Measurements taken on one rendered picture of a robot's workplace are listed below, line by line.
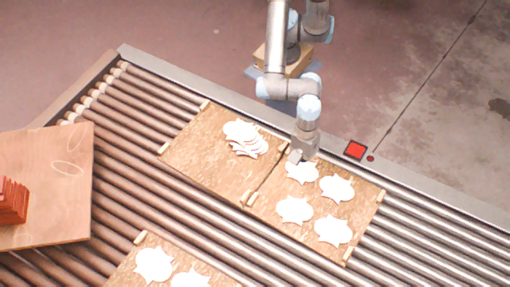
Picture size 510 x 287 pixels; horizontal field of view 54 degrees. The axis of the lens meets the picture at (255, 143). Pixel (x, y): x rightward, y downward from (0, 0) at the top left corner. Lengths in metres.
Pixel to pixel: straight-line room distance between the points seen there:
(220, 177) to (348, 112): 1.61
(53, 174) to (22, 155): 0.16
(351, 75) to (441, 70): 0.63
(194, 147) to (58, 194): 0.54
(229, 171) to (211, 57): 1.84
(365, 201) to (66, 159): 1.12
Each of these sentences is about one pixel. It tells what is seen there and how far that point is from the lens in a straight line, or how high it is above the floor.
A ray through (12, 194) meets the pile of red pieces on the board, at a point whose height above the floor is 1.15.
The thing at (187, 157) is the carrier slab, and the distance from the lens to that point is 2.01.
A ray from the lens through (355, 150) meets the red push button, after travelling 2.06.
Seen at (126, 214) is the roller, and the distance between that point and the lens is 1.95.
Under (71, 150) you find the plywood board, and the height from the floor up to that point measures 1.04.
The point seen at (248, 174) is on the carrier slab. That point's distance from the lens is 1.95.
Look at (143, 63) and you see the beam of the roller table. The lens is 2.42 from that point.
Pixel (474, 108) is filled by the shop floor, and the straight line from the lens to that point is 3.64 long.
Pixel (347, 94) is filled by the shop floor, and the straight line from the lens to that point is 3.49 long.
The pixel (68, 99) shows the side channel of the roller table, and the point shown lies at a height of 0.95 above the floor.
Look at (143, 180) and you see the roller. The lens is 2.01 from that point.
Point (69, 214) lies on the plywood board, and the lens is 1.87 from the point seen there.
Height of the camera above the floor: 2.59
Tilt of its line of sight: 54 degrees down
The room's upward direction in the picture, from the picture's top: 1 degrees counter-clockwise
